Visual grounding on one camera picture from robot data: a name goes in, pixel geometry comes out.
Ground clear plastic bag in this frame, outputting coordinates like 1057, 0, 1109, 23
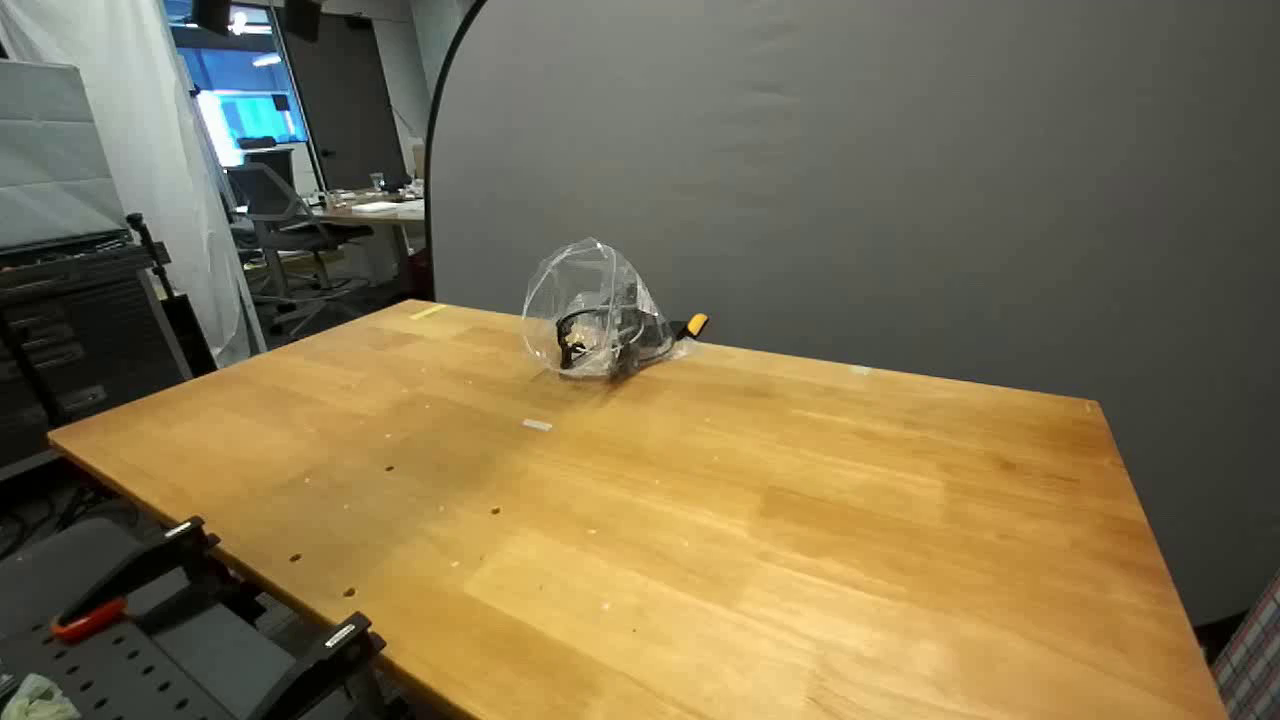
522, 235, 694, 381

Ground black yellow clamp on table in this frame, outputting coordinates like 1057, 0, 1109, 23
685, 313, 708, 336

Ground office chair in background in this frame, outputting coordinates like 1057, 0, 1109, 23
227, 159, 360, 320

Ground black clamp near table corner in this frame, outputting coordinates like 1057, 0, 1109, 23
248, 611, 384, 720

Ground grey photo backdrop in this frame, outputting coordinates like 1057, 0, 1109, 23
434, 0, 1280, 619

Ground white curtain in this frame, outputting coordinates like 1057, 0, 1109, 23
0, 0, 263, 368

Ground black equipment rack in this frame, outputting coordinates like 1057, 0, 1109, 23
0, 211, 217, 476

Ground crumpled white paper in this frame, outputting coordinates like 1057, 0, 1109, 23
0, 670, 81, 720

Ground black clamp with orange handle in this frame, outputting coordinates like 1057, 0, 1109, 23
50, 516, 217, 645

